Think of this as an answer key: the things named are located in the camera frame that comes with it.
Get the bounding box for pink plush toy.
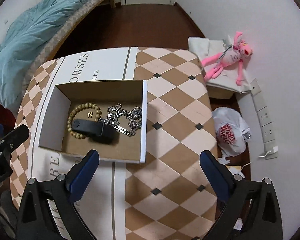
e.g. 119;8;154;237
202;31;254;87

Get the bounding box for white power strip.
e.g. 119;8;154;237
250;78;278;159

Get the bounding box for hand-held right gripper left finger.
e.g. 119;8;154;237
16;149;100;240

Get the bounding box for chunky silver chain bracelet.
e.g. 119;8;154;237
104;105;142;137

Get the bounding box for white charger cable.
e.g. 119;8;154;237
241;150;273;170

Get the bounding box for white plastic bag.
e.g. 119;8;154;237
212;107;252;153

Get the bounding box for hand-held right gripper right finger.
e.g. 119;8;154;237
199;150;283;240

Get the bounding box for wooden bead bracelet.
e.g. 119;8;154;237
67;102;102;140

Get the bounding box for black wristband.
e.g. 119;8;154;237
72;119;120;145

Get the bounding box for checkered printed tablecloth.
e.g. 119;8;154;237
10;46;227;240

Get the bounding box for blue blanket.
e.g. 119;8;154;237
0;0;95;108

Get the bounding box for cardboard box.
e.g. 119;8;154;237
38;79;147;164

